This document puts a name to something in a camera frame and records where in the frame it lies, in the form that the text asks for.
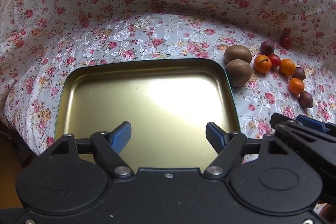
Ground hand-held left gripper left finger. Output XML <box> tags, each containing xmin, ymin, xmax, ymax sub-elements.
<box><xmin>49</xmin><ymin>121</ymin><xmax>134</xmax><ymax>178</ymax></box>

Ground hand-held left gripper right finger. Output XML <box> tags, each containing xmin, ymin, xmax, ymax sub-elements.
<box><xmin>203</xmin><ymin>122</ymin><xmax>285</xmax><ymax>178</ymax></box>

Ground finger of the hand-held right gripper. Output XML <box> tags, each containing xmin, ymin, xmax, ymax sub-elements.
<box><xmin>296</xmin><ymin>114</ymin><xmax>336</xmax><ymax>135</ymax></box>
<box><xmin>270</xmin><ymin>112</ymin><xmax>336</xmax><ymax>161</ymax></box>

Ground purple plum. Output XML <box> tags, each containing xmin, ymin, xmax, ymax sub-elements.
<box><xmin>292</xmin><ymin>67</ymin><xmax>306</xmax><ymax>81</ymax></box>
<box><xmin>260</xmin><ymin>40</ymin><xmax>275</xmax><ymax>56</ymax></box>
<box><xmin>299</xmin><ymin>91</ymin><xmax>314</xmax><ymax>109</ymax></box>

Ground small tangerine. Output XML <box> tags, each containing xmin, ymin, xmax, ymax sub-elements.
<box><xmin>289</xmin><ymin>78</ymin><xmax>305</xmax><ymax>95</ymax></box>
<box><xmin>279</xmin><ymin>59</ymin><xmax>297</xmax><ymax>76</ymax></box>

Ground gold metal tin tray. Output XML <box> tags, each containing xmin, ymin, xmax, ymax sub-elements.
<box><xmin>54</xmin><ymin>59</ymin><xmax>242</xmax><ymax>164</ymax></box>

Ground brown kiwi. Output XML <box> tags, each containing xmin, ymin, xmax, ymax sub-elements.
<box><xmin>224</xmin><ymin>45</ymin><xmax>252</xmax><ymax>65</ymax></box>
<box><xmin>225</xmin><ymin>59</ymin><xmax>253</xmax><ymax>88</ymax></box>

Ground red cherry tomato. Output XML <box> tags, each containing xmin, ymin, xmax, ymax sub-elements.
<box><xmin>280</xmin><ymin>35</ymin><xmax>293</xmax><ymax>50</ymax></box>
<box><xmin>268</xmin><ymin>54</ymin><xmax>281</xmax><ymax>69</ymax></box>

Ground large tangerine with stem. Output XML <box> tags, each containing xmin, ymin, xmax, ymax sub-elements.
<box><xmin>253</xmin><ymin>54</ymin><xmax>272</xmax><ymax>74</ymax></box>

